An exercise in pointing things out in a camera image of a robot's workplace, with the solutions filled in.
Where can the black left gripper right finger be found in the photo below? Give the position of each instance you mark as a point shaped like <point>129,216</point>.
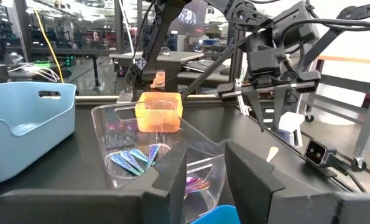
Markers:
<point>296,208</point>

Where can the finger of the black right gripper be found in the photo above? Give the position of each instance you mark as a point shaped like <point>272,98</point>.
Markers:
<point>279,102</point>
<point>254,105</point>

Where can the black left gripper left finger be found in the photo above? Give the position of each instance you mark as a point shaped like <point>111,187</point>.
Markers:
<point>79,207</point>

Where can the clear plastic bin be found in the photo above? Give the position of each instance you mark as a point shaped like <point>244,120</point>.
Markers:
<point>110,124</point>

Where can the black keyboard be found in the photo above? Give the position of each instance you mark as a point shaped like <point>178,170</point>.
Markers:
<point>203,65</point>

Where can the small teal plastic bin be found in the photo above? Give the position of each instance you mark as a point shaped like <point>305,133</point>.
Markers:
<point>215,216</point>

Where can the large grey-blue plastic bin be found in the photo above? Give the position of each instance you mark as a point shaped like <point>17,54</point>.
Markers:
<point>26,140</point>

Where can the grey desk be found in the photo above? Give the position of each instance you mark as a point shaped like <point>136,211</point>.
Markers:
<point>172,57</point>

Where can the small orange plastic bin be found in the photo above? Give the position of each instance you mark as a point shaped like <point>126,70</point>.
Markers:
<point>158,112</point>

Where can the green container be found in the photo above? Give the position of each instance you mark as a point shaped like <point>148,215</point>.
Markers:
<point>41,64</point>

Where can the white plastic bracket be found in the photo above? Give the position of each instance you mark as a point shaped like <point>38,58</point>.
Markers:
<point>292,124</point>

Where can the black frame strut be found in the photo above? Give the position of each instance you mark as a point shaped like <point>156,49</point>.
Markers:
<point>215,65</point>
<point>334,34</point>

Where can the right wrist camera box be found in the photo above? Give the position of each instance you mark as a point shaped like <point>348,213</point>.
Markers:
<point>296,25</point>

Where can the black table-level camera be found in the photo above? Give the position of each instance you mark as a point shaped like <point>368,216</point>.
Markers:
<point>316,154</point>

